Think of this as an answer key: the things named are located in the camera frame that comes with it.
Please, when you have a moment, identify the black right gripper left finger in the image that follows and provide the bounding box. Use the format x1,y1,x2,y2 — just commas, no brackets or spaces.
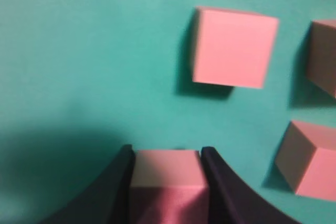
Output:
41,144,135,223

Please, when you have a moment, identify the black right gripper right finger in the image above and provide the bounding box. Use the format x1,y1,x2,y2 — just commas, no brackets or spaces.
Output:
201,146,298,224

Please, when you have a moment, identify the pink foam cube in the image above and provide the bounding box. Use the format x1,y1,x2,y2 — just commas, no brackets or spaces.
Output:
275,120,335,201
306,19,335,98
192,6,279,89
129,150,209,223

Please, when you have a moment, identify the green cloth backdrop and cover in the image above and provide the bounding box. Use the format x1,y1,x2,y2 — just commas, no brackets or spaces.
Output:
1,0,335,223

